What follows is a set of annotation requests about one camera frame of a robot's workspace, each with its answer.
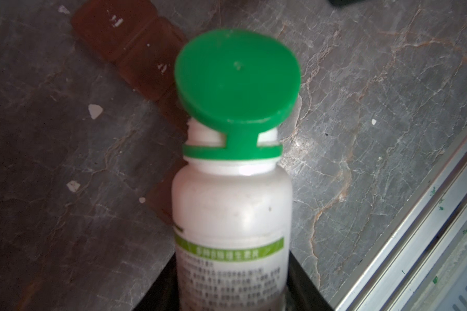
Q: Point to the white pill bottle green cap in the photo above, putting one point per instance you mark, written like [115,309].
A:
[232,203]

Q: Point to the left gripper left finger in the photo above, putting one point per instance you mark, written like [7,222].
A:
[162,295]

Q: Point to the brown weekly pill organizer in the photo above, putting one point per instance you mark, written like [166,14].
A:
[142,46]

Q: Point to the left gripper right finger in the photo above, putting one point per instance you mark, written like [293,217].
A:
[301,292]

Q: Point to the aluminium front rail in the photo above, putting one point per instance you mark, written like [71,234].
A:
[421,250]

